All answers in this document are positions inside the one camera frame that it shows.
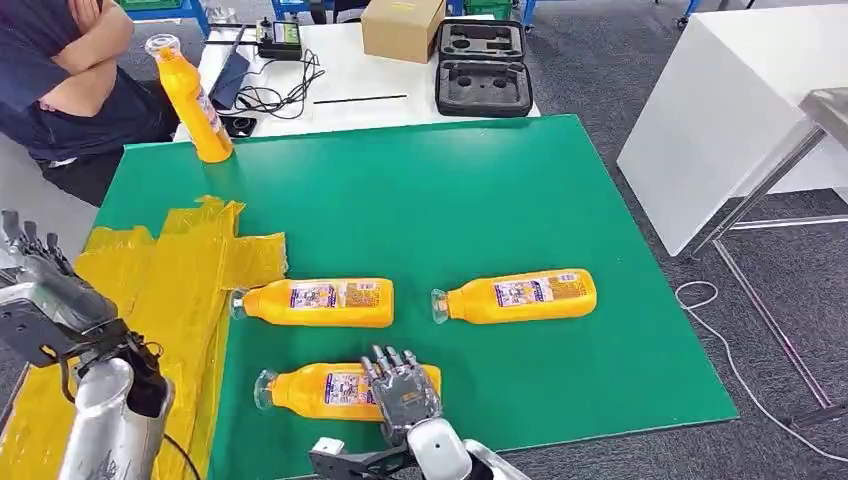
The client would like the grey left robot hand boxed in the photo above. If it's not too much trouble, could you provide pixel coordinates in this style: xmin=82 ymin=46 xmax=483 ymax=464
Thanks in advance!
xmin=0 ymin=209 xmax=122 ymax=334

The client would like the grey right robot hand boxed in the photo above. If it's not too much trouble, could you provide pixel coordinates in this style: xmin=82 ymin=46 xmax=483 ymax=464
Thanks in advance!
xmin=359 ymin=344 xmax=444 ymax=446

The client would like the orange drink bottle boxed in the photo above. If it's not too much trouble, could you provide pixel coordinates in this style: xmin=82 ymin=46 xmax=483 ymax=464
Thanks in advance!
xmin=144 ymin=33 xmax=235 ymax=165
xmin=253 ymin=362 xmax=443 ymax=423
xmin=430 ymin=268 xmax=598 ymax=327
xmin=229 ymin=277 xmax=395 ymax=329

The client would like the yellow plastic sheet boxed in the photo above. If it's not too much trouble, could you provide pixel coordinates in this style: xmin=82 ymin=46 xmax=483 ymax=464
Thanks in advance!
xmin=0 ymin=195 xmax=289 ymax=480

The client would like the green table mat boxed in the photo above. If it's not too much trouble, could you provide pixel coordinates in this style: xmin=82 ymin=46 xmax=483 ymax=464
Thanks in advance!
xmin=92 ymin=113 xmax=740 ymax=480

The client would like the person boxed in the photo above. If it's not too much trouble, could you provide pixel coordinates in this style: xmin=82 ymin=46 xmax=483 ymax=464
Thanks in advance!
xmin=0 ymin=0 xmax=180 ymax=207

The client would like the thin black rod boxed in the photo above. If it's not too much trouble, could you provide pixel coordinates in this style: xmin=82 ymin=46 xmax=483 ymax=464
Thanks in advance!
xmin=313 ymin=93 xmax=409 ymax=106

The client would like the black foam-lined case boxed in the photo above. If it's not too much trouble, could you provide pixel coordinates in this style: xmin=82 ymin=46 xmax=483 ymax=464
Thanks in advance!
xmin=435 ymin=18 xmax=535 ymax=119

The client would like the white table with clutter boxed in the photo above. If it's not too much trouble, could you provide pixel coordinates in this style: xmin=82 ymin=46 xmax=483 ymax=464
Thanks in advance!
xmin=173 ymin=14 xmax=541 ymax=144

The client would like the black controller with screen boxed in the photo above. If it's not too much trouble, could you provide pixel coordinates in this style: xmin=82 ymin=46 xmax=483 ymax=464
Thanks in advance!
xmin=256 ymin=17 xmax=304 ymax=62

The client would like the brown cardboard box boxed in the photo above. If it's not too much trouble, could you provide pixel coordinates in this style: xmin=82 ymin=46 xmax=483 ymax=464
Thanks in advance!
xmin=360 ymin=0 xmax=447 ymax=65

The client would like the green plastic crate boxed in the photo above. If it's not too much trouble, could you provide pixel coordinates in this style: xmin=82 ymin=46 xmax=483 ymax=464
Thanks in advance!
xmin=463 ymin=0 xmax=515 ymax=20

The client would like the large white bare table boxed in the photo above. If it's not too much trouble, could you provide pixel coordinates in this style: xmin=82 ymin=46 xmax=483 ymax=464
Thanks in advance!
xmin=616 ymin=3 xmax=848 ymax=258

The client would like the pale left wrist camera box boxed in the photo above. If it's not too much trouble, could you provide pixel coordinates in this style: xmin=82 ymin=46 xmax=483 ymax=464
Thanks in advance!
xmin=0 ymin=281 xmax=130 ymax=370

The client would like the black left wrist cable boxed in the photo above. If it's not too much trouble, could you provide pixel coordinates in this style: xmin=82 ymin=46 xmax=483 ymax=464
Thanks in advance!
xmin=162 ymin=433 xmax=201 ymax=480

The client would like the tangled black cable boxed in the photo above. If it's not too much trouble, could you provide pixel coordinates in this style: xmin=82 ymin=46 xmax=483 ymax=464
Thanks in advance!
xmin=235 ymin=49 xmax=327 ymax=122

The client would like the blue metal table frame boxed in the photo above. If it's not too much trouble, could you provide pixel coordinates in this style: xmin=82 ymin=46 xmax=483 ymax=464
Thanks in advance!
xmin=119 ymin=0 xmax=212 ymax=38

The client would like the white floor cable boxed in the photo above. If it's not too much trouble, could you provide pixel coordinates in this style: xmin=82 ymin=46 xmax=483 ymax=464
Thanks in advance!
xmin=674 ymin=280 xmax=848 ymax=465

